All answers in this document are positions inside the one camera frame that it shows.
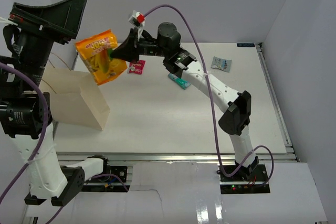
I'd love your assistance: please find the teal snack packet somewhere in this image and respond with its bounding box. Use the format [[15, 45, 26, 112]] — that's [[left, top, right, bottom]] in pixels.
[[168, 73, 191, 90]]

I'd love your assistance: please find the grey snack packet far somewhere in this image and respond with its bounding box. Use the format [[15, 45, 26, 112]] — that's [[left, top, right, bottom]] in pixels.
[[211, 57, 232, 72]]

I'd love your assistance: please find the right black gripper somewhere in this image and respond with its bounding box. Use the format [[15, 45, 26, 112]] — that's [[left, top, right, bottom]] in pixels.
[[111, 27, 170, 64]]

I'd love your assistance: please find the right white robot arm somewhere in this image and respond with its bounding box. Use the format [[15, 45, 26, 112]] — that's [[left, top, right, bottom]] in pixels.
[[111, 22, 259, 182]]

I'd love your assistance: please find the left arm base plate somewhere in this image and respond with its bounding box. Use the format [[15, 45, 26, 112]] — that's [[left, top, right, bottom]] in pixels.
[[81, 165, 130, 193]]

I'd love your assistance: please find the orange mango candy bag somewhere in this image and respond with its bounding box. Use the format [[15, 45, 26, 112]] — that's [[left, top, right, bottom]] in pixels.
[[75, 29, 128, 86]]

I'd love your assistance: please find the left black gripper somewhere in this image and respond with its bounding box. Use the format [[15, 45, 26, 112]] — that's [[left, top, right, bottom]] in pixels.
[[7, 0, 86, 89]]

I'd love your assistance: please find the aluminium table rail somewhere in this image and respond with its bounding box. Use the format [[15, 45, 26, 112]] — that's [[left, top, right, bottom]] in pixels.
[[58, 153, 297, 162]]

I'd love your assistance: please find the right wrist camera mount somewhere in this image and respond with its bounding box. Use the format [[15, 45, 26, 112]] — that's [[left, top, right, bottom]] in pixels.
[[128, 10, 145, 38]]

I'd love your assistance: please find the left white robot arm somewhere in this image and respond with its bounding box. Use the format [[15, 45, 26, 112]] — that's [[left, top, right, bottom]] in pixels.
[[1, 0, 111, 207]]

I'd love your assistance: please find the beige paper bag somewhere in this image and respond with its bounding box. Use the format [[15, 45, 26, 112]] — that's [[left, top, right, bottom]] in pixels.
[[39, 64, 110, 131]]

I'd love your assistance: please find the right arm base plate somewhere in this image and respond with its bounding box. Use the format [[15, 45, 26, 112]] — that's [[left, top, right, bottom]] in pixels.
[[217, 164, 270, 195]]

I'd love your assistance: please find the small pink snack packet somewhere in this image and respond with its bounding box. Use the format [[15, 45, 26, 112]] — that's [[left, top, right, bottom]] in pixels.
[[128, 60, 145, 75]]

